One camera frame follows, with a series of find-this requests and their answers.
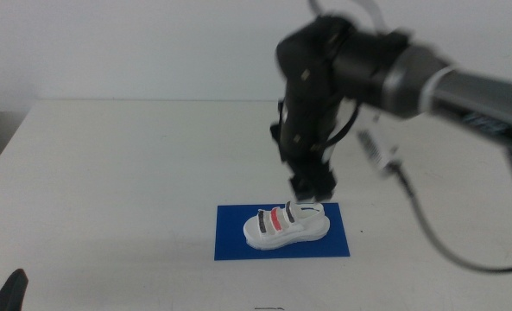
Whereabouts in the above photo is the black camera cable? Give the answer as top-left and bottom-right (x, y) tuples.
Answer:
(391, 148), (512, 275)

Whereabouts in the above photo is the white strappy platform sandal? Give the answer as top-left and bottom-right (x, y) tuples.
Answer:
(242, 200), (331, 251)

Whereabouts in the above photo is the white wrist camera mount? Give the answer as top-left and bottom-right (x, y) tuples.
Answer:
(355, 114), (401, 179)

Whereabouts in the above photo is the black gripper loop cable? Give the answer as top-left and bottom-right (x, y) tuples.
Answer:
(324, 100), (363, 150)

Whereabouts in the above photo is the blue rectangular mat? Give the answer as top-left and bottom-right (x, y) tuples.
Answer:
(213, 201), (351, 262)

